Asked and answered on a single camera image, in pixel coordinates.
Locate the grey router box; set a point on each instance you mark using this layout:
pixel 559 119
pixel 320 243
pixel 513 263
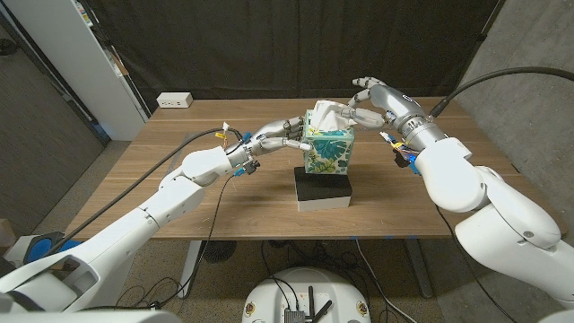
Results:
pixel 294 316

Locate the white power strip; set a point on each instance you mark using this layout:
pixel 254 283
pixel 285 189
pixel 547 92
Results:
pixel 174 100

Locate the blue and black floor pedal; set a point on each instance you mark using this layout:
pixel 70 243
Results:
pixel 40 247

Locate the black antenna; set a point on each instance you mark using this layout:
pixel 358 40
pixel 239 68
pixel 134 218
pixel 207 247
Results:
pixel 324 310
pixel 310 300

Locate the blue left wrist connector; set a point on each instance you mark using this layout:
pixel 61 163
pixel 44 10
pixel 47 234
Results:
pixel 239 172

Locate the teal floral tissue box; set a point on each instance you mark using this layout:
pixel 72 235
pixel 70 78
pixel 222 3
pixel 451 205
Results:
pixel 329 154

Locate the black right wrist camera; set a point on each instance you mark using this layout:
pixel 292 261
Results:
pixel 401 158

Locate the blue right wrist connector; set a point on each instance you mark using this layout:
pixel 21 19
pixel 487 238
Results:
pixel 414 168

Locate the white tissue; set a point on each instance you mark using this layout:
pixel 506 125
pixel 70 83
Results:
pixel 325 116

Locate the white cabinet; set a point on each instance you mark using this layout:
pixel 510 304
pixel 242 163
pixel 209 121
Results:
pixel 67 54

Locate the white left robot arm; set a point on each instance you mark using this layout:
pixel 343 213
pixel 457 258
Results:
pixel 134 224

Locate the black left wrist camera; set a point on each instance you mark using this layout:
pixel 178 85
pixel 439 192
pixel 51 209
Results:
pixel 252 168

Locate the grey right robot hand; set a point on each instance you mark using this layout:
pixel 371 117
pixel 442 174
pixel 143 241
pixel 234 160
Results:
pixel 399 105

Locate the white table leg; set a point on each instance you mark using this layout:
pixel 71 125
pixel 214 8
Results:
pixel 190 269

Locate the black round floor fan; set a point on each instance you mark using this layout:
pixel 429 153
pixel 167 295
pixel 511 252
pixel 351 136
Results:
pixel 218 251

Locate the black and white box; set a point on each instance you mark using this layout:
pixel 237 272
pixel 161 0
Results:
pixel 323 188

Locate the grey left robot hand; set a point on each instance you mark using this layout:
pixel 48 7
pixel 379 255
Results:
pixel 273 134

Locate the blue wrist connector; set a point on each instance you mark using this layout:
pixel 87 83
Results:
pixel 239 172
pixel 414 168

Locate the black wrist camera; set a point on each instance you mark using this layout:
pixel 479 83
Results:
pixel 401 158
pixel 252 168

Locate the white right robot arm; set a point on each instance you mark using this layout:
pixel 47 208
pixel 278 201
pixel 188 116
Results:
pixel 493 211

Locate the black backdrop curtain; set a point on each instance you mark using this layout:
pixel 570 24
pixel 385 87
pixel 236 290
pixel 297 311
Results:
pixel 291 45

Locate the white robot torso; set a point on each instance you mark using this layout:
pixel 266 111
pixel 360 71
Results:
pixel 269 296

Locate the grey table leg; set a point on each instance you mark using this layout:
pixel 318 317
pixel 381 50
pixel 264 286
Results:
pixel 419 269

